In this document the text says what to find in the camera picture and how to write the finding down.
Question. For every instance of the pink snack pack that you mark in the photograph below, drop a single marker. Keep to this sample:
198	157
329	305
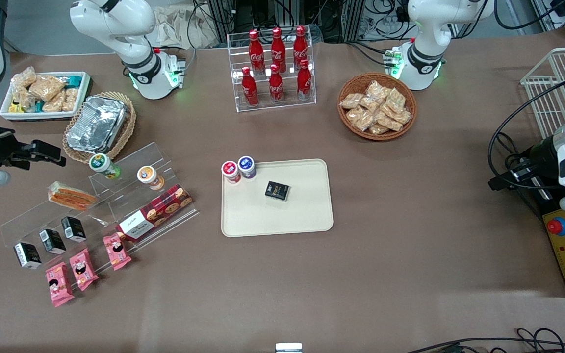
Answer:
84	269
117	252
59	285

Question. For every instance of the black drink carton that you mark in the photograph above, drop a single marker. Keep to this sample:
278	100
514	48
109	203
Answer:
52	241
27	255
73	229

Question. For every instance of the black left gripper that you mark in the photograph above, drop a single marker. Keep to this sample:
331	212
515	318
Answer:
540	154

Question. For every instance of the small black box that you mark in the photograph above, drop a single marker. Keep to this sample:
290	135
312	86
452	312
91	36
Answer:
277	190

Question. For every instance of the red cola bottle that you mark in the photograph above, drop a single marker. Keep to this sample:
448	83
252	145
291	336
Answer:
249	88
304	82
300	46
278	49
256	51
276	86

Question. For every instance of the green lid cup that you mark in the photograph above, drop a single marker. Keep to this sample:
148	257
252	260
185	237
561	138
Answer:
102	164

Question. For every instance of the clear acrylic bottle rack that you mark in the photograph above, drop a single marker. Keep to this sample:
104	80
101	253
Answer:
272	107

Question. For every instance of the beige plastic tray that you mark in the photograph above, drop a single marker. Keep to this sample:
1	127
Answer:
302	215

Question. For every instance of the orange lid cup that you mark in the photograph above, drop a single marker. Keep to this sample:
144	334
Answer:
149	176

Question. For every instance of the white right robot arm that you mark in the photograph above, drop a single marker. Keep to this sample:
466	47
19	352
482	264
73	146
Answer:
115	22

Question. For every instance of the small yellow pack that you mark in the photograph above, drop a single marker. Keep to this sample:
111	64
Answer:
15	108

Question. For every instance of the puffed rice snack bag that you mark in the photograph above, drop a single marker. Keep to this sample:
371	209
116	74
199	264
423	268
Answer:
47	87
54	102
23	99
70	99
24	77

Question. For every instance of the red plaid cookie box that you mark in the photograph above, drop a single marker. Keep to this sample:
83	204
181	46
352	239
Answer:
157	211

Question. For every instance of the red lid cup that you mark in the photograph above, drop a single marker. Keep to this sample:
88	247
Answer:
230	170

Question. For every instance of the blue lid cup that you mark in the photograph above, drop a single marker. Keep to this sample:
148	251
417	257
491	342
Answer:
246	165

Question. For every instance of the clear acrylic stepped shelf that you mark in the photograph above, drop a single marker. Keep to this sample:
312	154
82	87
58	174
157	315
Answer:
111	208

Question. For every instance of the oval wicker basket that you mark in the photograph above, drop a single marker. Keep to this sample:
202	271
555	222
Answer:
128	127

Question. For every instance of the beige crumpled cloth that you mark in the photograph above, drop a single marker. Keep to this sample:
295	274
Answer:
174	29

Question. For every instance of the white rectangular dish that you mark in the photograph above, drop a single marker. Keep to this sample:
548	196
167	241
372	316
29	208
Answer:
42	115

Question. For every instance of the triangle sandwich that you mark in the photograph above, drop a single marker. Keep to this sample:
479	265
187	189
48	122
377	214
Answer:
72	196

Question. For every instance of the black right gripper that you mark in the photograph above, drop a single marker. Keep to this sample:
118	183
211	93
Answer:
1	146

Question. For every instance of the clear bagged cracker pack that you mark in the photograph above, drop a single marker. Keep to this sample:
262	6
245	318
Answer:
351	101
396	99
388	122
378	90
402	116
360	119
378	129

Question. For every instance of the small white block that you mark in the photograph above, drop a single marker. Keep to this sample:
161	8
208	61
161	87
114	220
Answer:
288	347

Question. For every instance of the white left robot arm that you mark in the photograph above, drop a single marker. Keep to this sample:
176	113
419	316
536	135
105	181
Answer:
427	49

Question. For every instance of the round wicker basket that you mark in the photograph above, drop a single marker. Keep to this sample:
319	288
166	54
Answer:
348	86

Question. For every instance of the stacked foil trays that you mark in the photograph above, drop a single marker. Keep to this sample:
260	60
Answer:
96	123

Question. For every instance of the red emergency stop button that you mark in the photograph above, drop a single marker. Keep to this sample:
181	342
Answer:
557	225

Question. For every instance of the teal snack pack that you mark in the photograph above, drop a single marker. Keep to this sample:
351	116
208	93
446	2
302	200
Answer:
73	81

